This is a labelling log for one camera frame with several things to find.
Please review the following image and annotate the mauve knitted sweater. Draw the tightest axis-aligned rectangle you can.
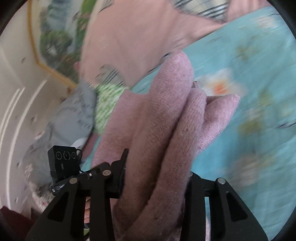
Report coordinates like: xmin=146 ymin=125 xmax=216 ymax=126
xmin=92 ymin=51 xmax=240 ymax=240

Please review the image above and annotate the person's left hand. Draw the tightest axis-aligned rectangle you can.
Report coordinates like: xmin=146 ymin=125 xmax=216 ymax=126
xmin=84 ymin=197 xmax=91 ymax=223

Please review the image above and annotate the grey printed pillow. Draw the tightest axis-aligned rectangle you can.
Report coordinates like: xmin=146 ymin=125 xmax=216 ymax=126
xmin=23 ymin=81 xmax=97 ymax=190

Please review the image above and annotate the green white patterned cloth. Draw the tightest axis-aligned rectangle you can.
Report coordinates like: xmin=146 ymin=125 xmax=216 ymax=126
xmin=94 ymin=83 xmax=128 ymax=135

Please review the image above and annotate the turquoise floral bed sheet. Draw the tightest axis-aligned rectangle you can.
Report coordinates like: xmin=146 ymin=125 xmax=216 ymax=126
xmin=79 ymin=5 xmax=296 ymax=235

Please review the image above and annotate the pink duvet with plaid hearts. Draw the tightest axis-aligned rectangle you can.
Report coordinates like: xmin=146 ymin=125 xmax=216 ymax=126
xmin=79 ymin=1 xmax=268 ymax=87

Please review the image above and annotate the landscape painting gold frame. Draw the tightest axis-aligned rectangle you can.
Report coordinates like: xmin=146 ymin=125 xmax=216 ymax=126
xmin=28 ymin=0 xmax=96 ymax=86

